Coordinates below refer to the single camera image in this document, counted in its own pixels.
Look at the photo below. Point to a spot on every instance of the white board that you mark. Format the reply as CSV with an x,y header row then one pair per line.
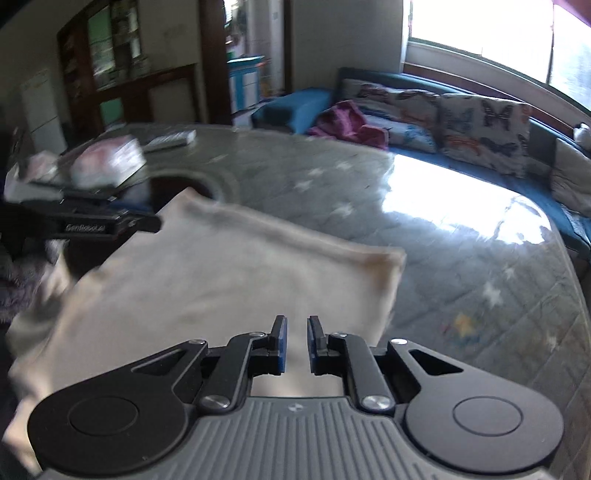
x,y
41,110

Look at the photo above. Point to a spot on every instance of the window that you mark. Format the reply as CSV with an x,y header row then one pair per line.
x,y
485,32

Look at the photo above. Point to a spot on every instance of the dark wooden door frame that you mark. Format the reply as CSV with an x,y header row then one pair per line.
x,y
214,60

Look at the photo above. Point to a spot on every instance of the dark wooden cabinet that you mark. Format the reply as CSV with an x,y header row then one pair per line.
x,y
124,92

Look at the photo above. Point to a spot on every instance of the cream shirt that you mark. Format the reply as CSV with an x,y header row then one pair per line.
x,y
207,277

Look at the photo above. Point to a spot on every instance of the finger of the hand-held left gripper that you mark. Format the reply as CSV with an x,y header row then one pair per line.
x,y
141,222

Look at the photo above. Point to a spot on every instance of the blue white toy shelf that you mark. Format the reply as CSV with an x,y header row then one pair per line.
x,y
244,83

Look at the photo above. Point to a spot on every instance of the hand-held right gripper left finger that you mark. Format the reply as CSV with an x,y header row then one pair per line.
x,y
280,345

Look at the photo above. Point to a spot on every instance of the magenta garment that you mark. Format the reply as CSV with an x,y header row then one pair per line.
x,y
344,122

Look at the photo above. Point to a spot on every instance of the butterfly print cushion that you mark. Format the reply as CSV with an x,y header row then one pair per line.
x,y
397,110
485,134

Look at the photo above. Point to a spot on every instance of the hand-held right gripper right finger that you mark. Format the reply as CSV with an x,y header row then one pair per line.
x,y
316,345

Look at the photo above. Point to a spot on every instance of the blue sofa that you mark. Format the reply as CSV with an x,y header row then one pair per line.
x,y
295,108

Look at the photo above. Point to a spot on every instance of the black white plush toy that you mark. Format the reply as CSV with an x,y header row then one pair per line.
x,y
583,133

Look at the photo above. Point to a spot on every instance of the pink white packet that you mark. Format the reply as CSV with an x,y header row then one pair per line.
x,y
108,161

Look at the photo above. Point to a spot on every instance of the grey pillow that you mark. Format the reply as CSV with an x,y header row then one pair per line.
x,y
572,180

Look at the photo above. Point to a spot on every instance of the grey remote control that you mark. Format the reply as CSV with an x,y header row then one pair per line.
x,y
170,141

